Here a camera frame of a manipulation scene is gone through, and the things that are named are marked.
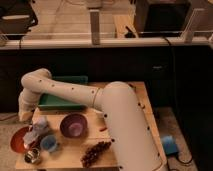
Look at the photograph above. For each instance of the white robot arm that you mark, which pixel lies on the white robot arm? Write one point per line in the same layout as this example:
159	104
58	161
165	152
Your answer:
133	143

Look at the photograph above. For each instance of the grey blue cloth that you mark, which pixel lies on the grey blue cloth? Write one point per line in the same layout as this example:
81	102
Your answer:
37	129

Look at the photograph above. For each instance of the wooden post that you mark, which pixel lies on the wooden post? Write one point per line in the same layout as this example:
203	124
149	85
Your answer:
95	26

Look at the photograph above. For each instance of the purple bowl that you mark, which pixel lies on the purple bowl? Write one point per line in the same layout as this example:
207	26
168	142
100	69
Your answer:
74	126

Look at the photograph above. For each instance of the metal cup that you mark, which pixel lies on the metal cup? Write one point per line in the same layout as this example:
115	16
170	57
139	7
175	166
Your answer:
32	156

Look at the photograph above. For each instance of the red chili pepper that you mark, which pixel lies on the red chili pepper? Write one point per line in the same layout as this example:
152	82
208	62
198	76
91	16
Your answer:
103	129

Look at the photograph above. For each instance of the blue plastic cup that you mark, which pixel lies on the blue plastic cup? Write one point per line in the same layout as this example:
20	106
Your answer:
49	143

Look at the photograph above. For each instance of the blue device on floor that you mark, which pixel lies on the blue device on floor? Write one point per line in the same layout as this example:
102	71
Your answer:
169	145

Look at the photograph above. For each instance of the red plate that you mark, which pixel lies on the red plate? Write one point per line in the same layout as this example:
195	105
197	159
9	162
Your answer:
17	143

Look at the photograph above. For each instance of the black handled utensil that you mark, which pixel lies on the black handled utensil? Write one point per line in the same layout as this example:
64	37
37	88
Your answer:
132	86

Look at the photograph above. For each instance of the bunch of dark grapes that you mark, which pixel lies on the bunch of dark grapes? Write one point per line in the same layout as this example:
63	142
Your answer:
92	154

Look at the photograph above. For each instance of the green plastic tray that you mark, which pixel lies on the green plastic tray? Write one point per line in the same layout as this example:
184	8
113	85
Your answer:
50	102

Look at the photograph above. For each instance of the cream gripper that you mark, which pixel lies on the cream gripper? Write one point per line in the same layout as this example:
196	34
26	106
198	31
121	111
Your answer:
24	115

